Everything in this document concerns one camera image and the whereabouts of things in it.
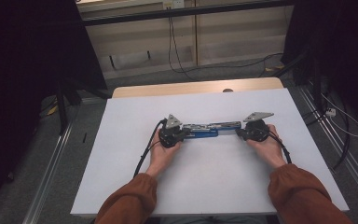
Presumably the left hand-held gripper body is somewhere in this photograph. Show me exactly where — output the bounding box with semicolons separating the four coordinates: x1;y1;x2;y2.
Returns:
158;113;189;149

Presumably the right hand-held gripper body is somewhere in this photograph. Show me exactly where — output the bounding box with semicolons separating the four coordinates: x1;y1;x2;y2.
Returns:
242;111;275;143

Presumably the blue stapler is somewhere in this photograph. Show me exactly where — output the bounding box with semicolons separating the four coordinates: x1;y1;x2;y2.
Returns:
182;120;242;140

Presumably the person's right hand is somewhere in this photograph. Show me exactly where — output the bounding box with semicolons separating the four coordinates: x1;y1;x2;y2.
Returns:
245;124;287;170

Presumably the person's left hand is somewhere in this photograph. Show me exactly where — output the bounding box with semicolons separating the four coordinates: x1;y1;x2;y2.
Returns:
145;129;183;179

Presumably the white table cover board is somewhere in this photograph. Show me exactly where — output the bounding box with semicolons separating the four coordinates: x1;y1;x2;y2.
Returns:
70;88;350;217

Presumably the yellow floor tape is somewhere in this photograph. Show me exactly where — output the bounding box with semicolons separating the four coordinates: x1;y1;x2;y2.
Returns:
264;64;285;73
45;104;60;117

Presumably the black metal stand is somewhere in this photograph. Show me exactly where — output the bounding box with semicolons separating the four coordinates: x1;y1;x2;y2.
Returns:
54;78;113;136
273;46;324;119

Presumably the beige wooden cabinet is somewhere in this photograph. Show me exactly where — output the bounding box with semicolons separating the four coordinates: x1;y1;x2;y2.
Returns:
76;0;295;80

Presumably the black horizontal bar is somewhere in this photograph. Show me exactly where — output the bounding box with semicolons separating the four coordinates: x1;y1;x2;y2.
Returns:
81;0;293;27

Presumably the black curtain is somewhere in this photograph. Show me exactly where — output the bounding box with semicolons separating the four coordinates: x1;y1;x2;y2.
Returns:
0;0;108;216
281;0;358;132

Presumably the left hand-held gripper cable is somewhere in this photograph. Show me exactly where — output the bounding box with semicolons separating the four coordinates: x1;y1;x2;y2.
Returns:
132;119;169;179

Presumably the hand-held gripper cable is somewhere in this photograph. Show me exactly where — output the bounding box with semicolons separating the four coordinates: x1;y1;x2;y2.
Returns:
268;130;293;165
132;119;169;179

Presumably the right hand-held gripper cable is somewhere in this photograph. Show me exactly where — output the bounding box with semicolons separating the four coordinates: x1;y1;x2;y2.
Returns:
268;130;293;165

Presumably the black hanging cable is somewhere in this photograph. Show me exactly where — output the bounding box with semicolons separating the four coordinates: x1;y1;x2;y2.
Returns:
167;8;198;82
169;8;284;76

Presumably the aluminium floor rail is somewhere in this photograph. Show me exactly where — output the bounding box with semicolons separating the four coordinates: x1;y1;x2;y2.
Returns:
297;85;358;203
21;120;74;224

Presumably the black floor cable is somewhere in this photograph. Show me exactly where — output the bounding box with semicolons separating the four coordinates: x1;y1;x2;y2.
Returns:
301;90;352;171

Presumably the white floor cable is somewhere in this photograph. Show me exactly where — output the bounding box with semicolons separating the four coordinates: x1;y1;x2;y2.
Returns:
320;92;358;138

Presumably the white wall socket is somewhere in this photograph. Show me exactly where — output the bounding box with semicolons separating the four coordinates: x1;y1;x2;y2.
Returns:
162;0;186;9

